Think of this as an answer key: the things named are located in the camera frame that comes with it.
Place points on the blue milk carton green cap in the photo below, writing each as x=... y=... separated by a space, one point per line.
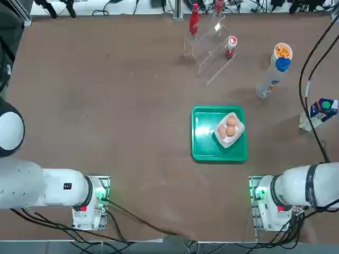
x=321 y=111

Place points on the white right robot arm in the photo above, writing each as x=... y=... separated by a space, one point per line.
x=296 y=185

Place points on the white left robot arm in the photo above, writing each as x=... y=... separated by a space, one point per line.
x=53 y=185

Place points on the clear acrylic display stand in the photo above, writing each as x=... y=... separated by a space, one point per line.
x=209 y=45

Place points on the green plastic tray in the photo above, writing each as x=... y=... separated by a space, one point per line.
x=204 y=143

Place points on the brown egg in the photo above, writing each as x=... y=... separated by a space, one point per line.
x=231 y=121
x=231 y=130
x=222 y=131

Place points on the white square dish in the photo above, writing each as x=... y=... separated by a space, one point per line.
x=225 y=141

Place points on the small bottle red white cap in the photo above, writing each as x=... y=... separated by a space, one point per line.
x=231 y=46

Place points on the red cola bottle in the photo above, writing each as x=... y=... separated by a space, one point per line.
x=194 y=23

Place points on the tall white bottle blue cap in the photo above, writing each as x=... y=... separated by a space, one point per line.
x=270 y=79

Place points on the red soda can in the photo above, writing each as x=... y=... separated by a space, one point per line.
x=218 y=6

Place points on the white cup of orange snacks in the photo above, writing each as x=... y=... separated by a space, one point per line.
x=283 y=50

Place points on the black tripod legs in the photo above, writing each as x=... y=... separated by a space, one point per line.
x=51 y=6

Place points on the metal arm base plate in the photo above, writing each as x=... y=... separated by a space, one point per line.
x=253 y=185
x=104 y=182

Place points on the aluminium frame post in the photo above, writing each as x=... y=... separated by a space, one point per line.
x=178 y=9

